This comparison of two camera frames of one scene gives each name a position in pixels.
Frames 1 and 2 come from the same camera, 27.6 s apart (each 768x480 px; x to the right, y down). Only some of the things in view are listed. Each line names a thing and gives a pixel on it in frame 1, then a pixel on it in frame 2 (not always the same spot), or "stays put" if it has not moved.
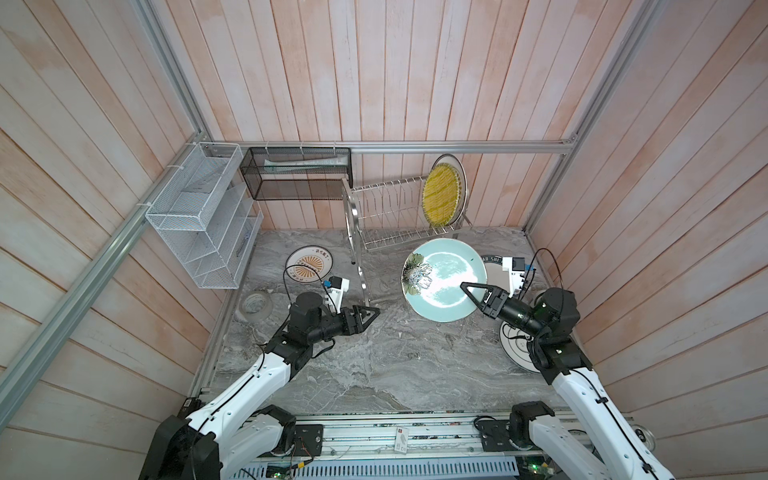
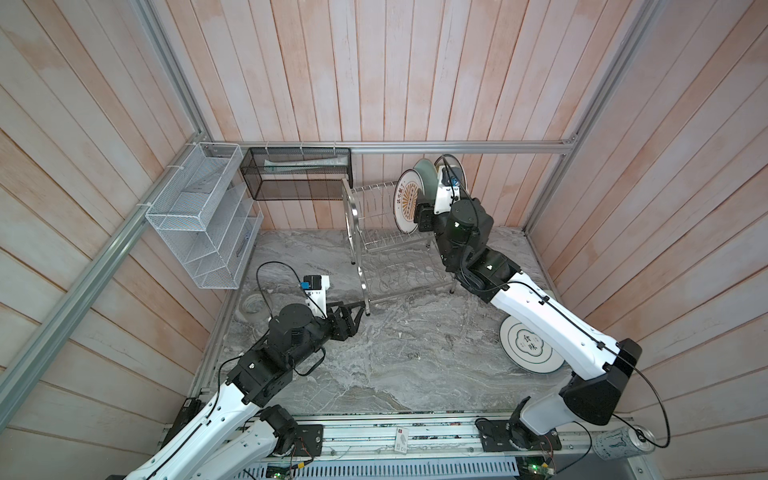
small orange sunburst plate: [317, 257] → [410, 183]
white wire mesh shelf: [203, 216] stays put
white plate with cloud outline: [515, 341] stays put
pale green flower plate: [432, 274] → [430, 179]
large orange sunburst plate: [460, 169] stays put
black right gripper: [494, 293] → [425, 217]
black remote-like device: [190, 405] stays put
